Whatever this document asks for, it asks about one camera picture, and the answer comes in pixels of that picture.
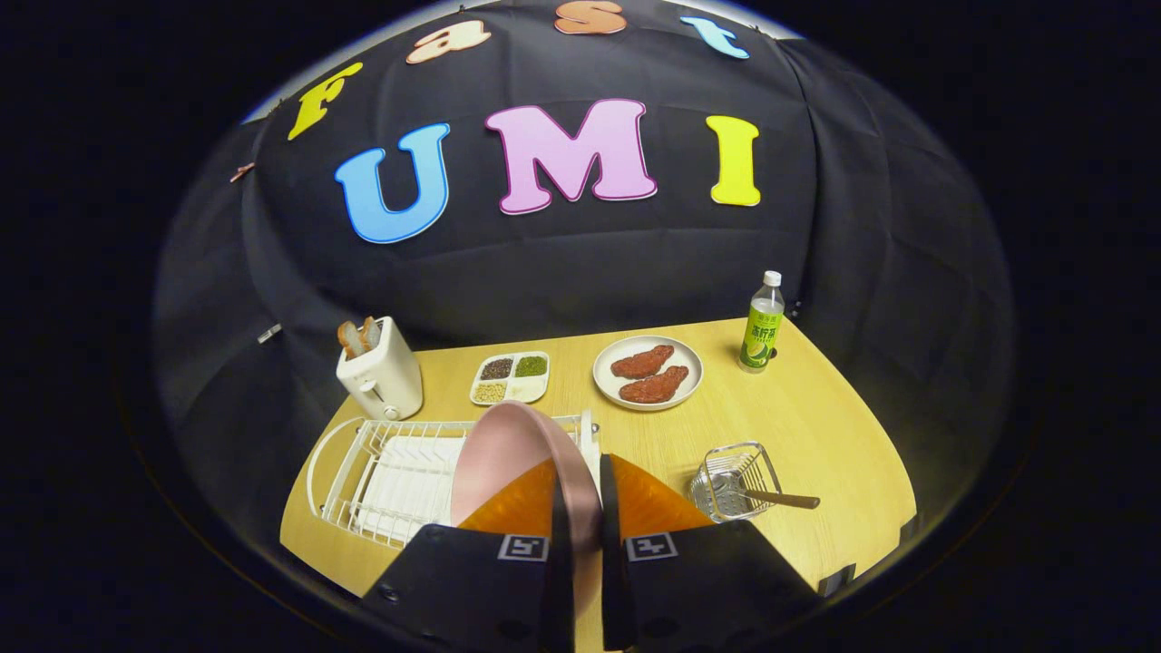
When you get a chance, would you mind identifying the white toaster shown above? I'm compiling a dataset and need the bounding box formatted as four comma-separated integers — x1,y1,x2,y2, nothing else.
336,316,424,421

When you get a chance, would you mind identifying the white round meat dish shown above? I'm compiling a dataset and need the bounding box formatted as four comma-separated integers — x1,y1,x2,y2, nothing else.
592,336,705,412

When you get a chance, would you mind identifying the white wire dish rack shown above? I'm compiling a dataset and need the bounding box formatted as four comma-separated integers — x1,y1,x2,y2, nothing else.
307,410,601,551

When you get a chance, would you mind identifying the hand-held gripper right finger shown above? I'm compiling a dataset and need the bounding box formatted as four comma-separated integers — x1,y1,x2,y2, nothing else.
598,452,823,653

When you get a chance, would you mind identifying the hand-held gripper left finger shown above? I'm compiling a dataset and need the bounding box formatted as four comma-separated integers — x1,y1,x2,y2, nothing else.
363,456,578,653

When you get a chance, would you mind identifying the pink plate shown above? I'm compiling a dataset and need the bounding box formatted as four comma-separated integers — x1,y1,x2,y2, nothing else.
451,401,604,653

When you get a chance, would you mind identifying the black backdrop cloth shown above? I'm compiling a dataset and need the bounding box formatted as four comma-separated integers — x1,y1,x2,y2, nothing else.
154,0,1012,563

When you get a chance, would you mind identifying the white divided seasoning tray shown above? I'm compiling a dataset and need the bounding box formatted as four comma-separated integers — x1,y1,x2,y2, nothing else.
469,351,551,406

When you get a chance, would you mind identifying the metal wire basket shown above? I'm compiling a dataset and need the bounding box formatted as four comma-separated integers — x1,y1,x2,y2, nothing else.
689,442,783,524

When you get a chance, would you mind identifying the brown meat piece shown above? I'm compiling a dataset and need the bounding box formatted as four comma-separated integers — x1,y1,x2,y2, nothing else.
610,345,675,380
619,365,690,404

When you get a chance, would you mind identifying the green label drink bottle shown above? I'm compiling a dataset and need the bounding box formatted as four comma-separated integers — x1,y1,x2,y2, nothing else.
737,270,785,374

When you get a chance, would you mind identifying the wooden handle spoon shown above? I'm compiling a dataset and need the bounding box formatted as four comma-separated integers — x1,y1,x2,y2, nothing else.
703,481,821,511

